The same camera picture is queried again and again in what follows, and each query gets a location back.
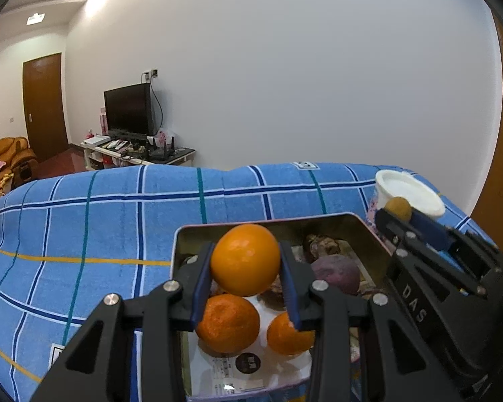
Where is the purple round radish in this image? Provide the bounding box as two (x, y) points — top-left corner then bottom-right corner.
(309, 255), (361, 296)

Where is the black television cable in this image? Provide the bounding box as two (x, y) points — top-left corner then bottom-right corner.
(150, 79), (165, 132)

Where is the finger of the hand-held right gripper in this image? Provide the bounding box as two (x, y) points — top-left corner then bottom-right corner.
(411, 213), (462, 252)
(375, 209), (422, 254)

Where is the brown wooden panel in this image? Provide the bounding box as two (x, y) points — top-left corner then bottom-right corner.
(471, 12), (503, 244)

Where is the large mandarin orange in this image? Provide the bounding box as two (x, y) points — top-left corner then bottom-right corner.
(196, 294), (261, 354)

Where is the black router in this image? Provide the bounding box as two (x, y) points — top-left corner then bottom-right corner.
(149, 136), (177, 160)

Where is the white television stand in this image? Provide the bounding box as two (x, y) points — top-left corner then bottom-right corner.
(80, 134), (195, 170)

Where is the brown wooden door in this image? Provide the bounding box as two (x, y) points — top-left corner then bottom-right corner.
(22, 53), (70, 162)

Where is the cut taro piece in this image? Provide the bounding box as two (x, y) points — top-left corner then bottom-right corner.
(304, 234), (355, 262)

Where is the black flat television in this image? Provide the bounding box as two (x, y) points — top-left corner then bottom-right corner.
(104, 83), (155, 135)

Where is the pink tin box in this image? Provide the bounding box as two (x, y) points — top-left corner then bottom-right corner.
(170, 213), (397, 402)

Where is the blue plaid blanket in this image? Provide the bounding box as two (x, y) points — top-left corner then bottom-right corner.
(0, 161), (472, 402)

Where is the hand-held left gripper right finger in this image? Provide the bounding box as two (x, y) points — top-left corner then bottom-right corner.
(279, 242), (462, 402)

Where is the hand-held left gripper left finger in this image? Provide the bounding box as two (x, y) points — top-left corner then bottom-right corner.
(29, 243), (217, 402)

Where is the white floral mug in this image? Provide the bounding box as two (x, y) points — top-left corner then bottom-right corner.
(367, 170), (446, 227)

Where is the orange leather sofa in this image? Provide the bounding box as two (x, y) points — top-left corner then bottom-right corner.
(0, 136), (38, 193)

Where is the small tan longan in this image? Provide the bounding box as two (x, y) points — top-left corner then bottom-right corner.
(384, 197), (412, 221)

